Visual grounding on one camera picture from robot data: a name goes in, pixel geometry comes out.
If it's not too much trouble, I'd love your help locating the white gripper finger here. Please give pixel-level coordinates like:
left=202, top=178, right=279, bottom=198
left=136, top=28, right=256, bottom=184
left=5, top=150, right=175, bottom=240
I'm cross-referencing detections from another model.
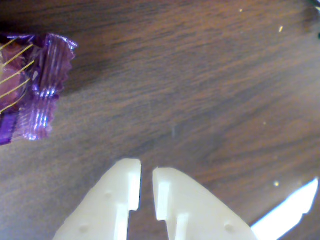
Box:
left=152, top=167, right=260, bottom=240
left=52, top=158, right=143, bottom=240

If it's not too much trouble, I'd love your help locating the small purple wrapped candy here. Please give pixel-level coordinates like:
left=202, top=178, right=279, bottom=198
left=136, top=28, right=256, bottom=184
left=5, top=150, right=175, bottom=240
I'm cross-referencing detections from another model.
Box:
left=0, top=32, right=79, bottom=147

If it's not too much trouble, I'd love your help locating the white paper-wrapped straw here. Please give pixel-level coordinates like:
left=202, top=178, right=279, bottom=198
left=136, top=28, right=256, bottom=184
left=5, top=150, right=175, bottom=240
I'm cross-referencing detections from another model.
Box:
left=250, top=176, right=320, bottom=240

